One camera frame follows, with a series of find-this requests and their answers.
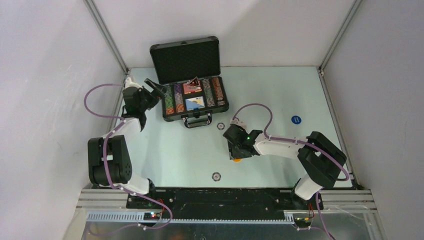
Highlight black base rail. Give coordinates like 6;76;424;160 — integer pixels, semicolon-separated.
126;187;324;221

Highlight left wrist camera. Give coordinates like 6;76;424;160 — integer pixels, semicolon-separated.
124;76;142;89

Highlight red playing card box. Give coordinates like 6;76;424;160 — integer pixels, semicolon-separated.
182;83;202;95

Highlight triangular dealer button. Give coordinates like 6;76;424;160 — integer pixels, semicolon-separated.
186;76;201;88

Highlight poker chip front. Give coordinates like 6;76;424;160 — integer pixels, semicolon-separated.
211;172;222;182

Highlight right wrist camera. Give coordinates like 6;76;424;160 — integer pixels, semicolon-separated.
230;117;248;131

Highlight black poker set case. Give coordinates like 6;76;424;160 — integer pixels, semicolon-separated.
149;36;230;129

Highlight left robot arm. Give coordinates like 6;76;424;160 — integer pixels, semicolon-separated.
87;76;167;208

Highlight blue playing card box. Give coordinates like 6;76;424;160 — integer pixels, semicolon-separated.
185;96;205;111

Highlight poker chip near disc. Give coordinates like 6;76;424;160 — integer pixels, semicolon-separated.
216;122;225;130

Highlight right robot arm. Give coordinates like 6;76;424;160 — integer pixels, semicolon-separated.
223;124;350;209

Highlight blue round button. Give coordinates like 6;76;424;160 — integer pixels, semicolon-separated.
291;115;302;125

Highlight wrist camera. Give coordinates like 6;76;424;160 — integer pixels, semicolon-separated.
124;76;142;89
230;117;248;131

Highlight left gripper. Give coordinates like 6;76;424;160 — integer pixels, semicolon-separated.
137;79;168;112

